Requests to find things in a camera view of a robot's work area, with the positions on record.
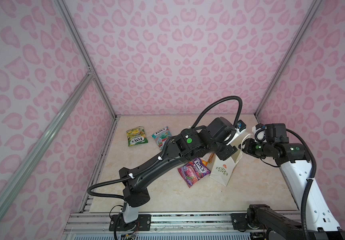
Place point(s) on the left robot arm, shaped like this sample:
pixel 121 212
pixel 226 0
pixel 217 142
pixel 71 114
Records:
pixel 194 142

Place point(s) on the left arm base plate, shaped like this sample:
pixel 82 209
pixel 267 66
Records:
pixel 142 223

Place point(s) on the purple Fox's candy bag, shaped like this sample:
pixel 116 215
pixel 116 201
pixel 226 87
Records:
pixel 193 171

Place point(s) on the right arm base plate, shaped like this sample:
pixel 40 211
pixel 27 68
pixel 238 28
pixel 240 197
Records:
pixel 239 222

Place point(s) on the white illustrated paper bag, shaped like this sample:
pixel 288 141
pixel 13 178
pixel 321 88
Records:
pixel 221 171

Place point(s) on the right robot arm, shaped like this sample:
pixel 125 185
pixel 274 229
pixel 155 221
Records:
pixel 297 165

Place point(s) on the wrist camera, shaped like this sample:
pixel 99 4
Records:
pixel 259 133
pixel 240 124

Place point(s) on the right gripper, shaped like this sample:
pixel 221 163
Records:
pixel 247 147

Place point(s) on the teal Fox's candy bag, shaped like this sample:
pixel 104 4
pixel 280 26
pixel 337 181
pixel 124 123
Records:
pixel 161 136

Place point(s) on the aluminium mounting rail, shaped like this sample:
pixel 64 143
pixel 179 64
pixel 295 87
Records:
pixel 165 226

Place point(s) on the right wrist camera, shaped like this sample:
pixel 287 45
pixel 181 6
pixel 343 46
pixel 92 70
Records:
pixel 259 133

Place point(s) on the yellow green Fox's candy bag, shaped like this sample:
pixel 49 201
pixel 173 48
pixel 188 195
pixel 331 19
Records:
pixel 136 136

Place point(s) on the orange candy bag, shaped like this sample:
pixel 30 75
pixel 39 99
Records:
pixel 208 160

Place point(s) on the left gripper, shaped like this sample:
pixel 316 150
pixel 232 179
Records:
pixel 228 152

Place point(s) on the diagonal aluminium frame bar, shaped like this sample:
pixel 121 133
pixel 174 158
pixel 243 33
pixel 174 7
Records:
pixel 18 180

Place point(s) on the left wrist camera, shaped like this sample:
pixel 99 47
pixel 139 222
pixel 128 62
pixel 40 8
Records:
pixel 240 124

